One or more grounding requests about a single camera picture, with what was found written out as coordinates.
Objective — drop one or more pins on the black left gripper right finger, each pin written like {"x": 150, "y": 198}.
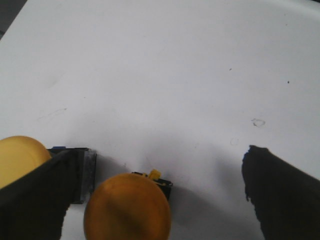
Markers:
{"x": 286, "y": 200}

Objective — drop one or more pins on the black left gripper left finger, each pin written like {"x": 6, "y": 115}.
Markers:
{"x": 34, "y": 206}

